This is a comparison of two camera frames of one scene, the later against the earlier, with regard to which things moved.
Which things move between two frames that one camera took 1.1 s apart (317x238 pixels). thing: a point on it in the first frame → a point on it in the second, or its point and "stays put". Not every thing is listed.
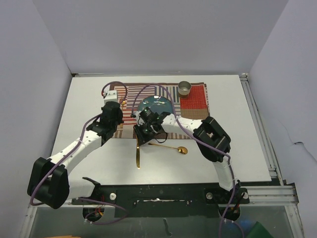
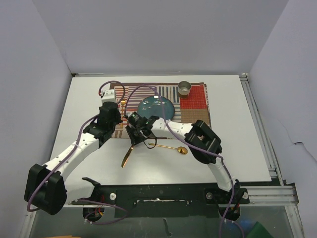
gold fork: x=123 y=103 stays put
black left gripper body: x=118 y=121 stays put
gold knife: x=137 y=154 → x=127 y=155
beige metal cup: x=184 y=89 stays put
